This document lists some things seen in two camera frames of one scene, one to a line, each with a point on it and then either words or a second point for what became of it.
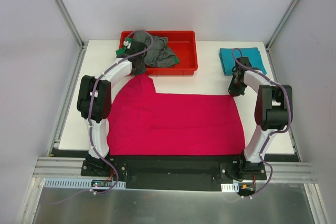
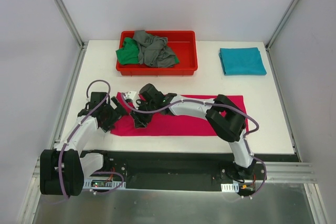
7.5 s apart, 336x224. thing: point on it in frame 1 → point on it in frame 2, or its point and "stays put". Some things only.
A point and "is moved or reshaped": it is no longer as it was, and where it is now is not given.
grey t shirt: [160, 54] stays put
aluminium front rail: [283, 172] stays put
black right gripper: [235, 87] → [142, 114]
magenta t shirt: [142, 122] is moved or reshaped
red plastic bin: [182, 44] stays put
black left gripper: [139, 66] → [113, 111]
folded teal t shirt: [228, 62] stays put
